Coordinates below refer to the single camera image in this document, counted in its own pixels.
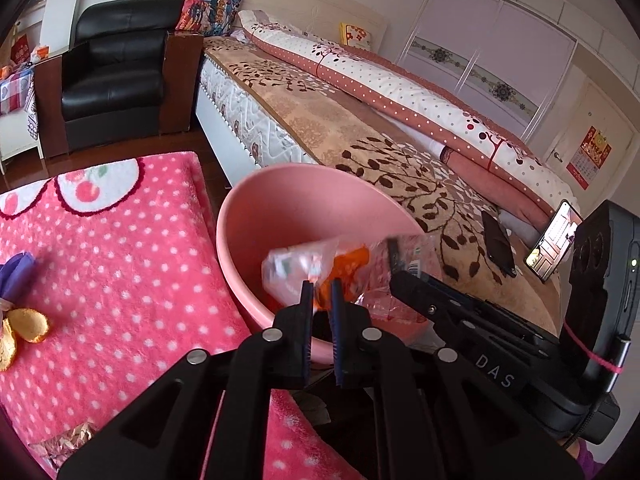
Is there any checkered tablecloth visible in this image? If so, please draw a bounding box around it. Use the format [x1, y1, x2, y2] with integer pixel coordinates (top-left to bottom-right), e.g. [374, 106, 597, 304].
[0, 67, 36, 111]

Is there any black leather armchair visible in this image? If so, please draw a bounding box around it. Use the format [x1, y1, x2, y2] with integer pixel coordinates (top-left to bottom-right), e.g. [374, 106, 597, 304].
[34, 0, 203, 161]

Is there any white wardrobe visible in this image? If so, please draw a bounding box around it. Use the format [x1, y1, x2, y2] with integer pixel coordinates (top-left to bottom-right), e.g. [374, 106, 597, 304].
[395, 0, 581, 146]

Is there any cream door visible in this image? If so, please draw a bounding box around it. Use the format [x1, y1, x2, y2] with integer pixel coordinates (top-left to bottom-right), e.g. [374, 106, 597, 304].
[545, 80, 640, 206]

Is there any colourful printed cushion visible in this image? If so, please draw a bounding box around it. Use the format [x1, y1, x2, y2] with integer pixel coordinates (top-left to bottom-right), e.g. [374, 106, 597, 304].
[175, 0, 246, 38]

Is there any dotted tree print quilt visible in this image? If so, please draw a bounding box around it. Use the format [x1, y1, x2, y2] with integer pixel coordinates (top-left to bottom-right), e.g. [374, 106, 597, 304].
[237, 10, 581, 211]

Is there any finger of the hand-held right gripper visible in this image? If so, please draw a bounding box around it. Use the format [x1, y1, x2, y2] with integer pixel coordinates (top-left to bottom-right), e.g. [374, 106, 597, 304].
[386, 236, 506, 313]
[391, 270, 481, 348]

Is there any pink plastic basin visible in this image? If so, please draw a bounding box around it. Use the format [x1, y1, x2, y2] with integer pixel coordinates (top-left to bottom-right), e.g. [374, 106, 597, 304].
[216, 162, 443, 366]

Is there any red gift bag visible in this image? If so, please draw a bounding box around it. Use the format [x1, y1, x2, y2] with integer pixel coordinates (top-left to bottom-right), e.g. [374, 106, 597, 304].
[10, 34, 31, 66]

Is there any pink rolled blanket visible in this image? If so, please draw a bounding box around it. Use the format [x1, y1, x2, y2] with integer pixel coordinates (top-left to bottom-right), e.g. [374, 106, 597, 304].
[440, 145, 556, 231]

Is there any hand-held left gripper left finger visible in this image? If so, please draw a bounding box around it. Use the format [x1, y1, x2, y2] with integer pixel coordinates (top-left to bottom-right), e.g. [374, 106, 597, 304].
[57, 280, 316, 480]

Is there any gold foil wrapper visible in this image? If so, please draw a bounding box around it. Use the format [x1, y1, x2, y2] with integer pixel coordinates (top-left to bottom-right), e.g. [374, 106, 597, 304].
[9, 307, 53, 343]
[0, 332, 18, 373]

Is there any phone with lit screen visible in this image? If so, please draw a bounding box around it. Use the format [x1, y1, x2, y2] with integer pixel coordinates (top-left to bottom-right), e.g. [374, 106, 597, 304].
[524, 200, 585, 283]

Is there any white side table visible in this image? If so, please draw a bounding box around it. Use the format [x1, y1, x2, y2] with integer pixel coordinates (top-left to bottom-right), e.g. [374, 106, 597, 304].
[0, 105, 43, 161]

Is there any pink foil wrapper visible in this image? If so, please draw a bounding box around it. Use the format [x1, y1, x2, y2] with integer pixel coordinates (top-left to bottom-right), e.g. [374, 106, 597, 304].
[30, 422, 98, 466]

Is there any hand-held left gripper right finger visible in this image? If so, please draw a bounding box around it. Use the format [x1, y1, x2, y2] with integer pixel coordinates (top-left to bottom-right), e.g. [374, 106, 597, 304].
[327, 277, 586, 480]

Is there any bed with cream headboard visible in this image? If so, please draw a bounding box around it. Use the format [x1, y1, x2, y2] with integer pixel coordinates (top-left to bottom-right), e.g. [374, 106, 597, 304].
[192, 0, 586, 341]

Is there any black phone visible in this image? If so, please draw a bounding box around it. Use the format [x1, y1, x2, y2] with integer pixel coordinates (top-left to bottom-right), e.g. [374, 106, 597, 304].
[481, 210, 518, 278]

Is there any red wall calendar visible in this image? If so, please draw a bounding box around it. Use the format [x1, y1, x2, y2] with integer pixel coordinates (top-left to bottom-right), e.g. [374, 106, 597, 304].
[567, 126, 613, 191]

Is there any clear and orange plastic wrapper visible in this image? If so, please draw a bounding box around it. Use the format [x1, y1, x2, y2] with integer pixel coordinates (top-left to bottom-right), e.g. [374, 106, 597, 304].
[261, 234, 443, 333]

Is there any brown leaf print bedspread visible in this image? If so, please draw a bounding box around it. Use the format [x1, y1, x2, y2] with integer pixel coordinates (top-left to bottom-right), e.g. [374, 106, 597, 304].
[202, 35, 566, 331]

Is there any pink polka dot blanket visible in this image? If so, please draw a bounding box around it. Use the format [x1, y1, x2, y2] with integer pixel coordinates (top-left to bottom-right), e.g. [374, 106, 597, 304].
[0, 150, 361, 480]

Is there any person's right forearm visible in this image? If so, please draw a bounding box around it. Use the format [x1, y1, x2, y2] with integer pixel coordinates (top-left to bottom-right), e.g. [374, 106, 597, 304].
[557, 435, 598, 480]

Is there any pink string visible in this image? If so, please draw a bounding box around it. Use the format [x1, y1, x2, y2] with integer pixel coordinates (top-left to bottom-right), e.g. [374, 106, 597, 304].
[565, 320, 623, 373]

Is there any purple wrapper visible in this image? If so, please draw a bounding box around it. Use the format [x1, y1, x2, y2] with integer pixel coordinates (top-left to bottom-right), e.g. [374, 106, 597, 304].
[0, 252, 38, 306]

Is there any patterned white cloth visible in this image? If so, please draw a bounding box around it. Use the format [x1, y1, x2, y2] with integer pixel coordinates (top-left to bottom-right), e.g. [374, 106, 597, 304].
[22, 80, 41, 141]

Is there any yellow flower pillow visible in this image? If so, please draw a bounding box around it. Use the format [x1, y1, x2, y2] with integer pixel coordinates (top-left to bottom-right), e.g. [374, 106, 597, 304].
[340, 22, 373, 51]

